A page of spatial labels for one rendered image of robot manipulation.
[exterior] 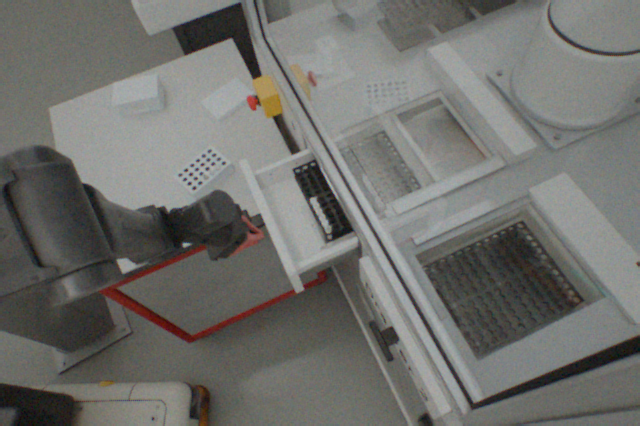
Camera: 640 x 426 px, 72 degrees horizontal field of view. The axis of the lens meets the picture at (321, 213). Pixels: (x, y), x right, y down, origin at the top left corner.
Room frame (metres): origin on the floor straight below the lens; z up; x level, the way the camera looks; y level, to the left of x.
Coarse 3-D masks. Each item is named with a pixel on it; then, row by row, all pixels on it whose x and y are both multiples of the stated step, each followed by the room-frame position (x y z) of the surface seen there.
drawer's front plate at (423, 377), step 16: (368, 272) 0.27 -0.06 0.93; (368, 288) 0.26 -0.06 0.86; (384, 288) 0.24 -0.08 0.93; (384, 304) 0.21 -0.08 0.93; (400, 320) 0.18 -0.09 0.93; (400, 336) 0.15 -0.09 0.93; (400, 352) 0.14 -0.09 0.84; (416, 352) 0.12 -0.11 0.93; (416, 368) 0.10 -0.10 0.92; (416, 384) 0.08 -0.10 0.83; (432, 384) 0.07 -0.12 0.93; (432, 400) 0.04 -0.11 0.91; (432, 416) 0.02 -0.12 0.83
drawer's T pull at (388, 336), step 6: (372, 324) 0.18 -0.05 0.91; (372, 330) 0.17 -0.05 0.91; (378, 330) 0.17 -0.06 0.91; (384, 330) 0.17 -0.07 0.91; (390, 330) 0.17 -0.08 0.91; (378, 336) 0.16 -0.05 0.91; (384, 336) 0.16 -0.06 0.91; (390, 336) 0.16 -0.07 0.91; (396, 336) 0.15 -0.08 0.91; (378, 342) 0.15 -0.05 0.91; (384, 342) 0.15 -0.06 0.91; (390, 342) 0.15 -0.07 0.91; (396, 342) 0.14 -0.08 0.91; (384, 348) 0.14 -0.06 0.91; (384, 354) 0.13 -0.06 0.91; (390, 354) 0.13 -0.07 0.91; (390, 360) 0.12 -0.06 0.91
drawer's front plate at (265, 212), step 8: (240, 160) 0.57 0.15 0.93; (248, 168) 0.55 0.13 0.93; (248, 176) 0.53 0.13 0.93; (248, 184) 0.51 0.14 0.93; (256, 184) 0.51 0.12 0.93; (256, 192) 0.49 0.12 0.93; (256, 200) 0.47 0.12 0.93; (264, 200) 0.46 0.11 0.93; (264, 208) 0.45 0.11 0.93; (264, 216) 0.43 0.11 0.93; (272, 224) 0.41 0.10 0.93; (272, 232) 0.39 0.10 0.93; (280, 240) 0.37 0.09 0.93; (280, 248) 0.35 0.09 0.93; (280, 256) 0.34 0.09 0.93; (288, 256) 0.33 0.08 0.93; (288, 264) 0.32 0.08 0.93; (288, 272) 0.30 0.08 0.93; (296, 272) 0.30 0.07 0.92; (296, 280) 0.30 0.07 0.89; (296, 288) 0.30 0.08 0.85
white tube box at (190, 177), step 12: (204, 156) 0.72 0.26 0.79; (216, 156) 0.70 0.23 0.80; (192, 168) 0.68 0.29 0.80; (204, 168) 0.67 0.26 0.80; (228, 168) 0.66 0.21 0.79; (180, 180) 0.65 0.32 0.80; (192, 180) 0.64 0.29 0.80; (204, 180) 0.63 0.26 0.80; (216, 180) 0.64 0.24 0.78; (192, 192) 0.61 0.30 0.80; (204, 192) 0.61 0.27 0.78
